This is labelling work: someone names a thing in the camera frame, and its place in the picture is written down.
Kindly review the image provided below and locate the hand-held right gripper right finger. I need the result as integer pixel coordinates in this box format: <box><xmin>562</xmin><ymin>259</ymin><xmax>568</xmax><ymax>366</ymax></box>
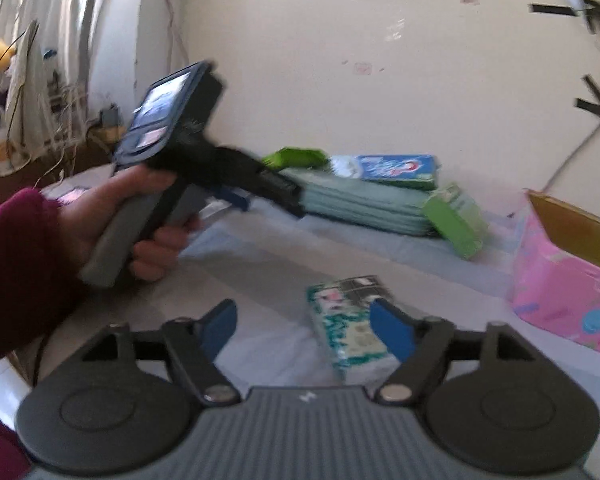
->
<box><xmin>369</xmin><ymin>297</ymin><xmax>537</xmax><ymax>407</ymax></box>

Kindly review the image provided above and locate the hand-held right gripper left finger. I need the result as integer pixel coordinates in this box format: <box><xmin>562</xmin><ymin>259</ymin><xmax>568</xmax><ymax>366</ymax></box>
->
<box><xmin>81</xmin><ymin>299</ymin><xmax>242</xmax><ymax>407</ymax></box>

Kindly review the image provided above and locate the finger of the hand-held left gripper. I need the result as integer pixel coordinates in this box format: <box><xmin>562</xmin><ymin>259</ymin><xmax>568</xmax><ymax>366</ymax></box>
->
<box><xmin>219</xmin><ymin>146</ymin><xmax>307</xmax><ymax>219</ymax></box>
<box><xmin>216</xmin><ymin>186</ymin><xmax>252</xmax><ymax>212</ymax></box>

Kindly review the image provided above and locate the floral tissue pack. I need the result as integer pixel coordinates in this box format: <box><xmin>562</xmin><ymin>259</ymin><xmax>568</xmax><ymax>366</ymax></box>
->
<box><xmin>306</xmin><ymin>274</ymin><xmax>402</xmax><ymax>382</ymax></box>

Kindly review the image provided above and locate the small green box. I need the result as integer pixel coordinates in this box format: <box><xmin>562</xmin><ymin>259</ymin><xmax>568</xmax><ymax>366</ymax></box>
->
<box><xmin>422</xmin><ymin>184</ymin><xmax>489</xmax><ymax>261</ymax></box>

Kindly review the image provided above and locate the green toothpaste box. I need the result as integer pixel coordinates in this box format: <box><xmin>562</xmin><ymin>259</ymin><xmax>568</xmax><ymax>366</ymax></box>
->
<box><xmin>330</xmin><ymin>154</ymin><xmax>442</xmax><ymax>192</ymax></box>

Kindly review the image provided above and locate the pink biscuit tin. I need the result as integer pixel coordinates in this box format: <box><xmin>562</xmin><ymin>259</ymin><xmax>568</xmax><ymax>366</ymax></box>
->
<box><xmin>509</xmin><ymin>188</ymin><xmax>600</xmax><ymax>357</ymax></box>

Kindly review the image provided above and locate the person's left hand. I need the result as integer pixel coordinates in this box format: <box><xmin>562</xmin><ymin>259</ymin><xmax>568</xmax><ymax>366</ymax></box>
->
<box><xmin>55</xmin><ymin>164</ymin><xmax>202</xmax><ymax>282</ymax></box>

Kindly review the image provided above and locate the bright green soft object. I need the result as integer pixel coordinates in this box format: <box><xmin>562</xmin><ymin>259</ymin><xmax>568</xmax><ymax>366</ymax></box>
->
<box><xmin>261</xmin><ymin>146</ymin><xmax>329</xmax><ymax>171</ymax></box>

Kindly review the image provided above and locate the teal fabric pouch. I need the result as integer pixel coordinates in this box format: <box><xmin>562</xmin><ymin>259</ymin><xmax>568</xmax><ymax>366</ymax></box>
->
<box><xmin>279</xmin><ymin>167</ymin><xmax>443</xmax><ymax>237</ymax></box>

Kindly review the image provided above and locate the white hanging cloth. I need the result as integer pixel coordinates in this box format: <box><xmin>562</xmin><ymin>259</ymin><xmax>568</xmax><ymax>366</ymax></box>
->
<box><xmin>5</xmin><ymin>20</ymin><xmax>52</xmax><ymax>161</ymax></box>

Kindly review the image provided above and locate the white curtain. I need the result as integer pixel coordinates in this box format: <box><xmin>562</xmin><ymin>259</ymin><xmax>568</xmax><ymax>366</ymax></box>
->
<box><xmin>0</xmin><ymin>0</ymin><xmax>148</xmax><ymax>111</ymax></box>

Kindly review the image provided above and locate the thin white wall cable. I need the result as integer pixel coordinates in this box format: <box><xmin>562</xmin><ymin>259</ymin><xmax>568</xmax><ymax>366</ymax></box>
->
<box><xmin>161</xmin><ymin>0</ymin><xmax>190</xmax><ymax>78</ymax></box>

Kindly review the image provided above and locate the white wire rack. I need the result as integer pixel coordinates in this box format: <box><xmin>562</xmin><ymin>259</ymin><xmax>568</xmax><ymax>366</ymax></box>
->
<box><xmin>39</xmin><ymin>79</ymin><xmax>93</xmax><ymax>153</ymax></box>

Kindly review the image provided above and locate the grey wall cable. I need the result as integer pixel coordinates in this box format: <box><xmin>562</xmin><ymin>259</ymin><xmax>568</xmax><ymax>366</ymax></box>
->
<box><xmin>544</xmin><ymin>124</ymin><xmax>600</xmax><ymax>192</ymax></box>

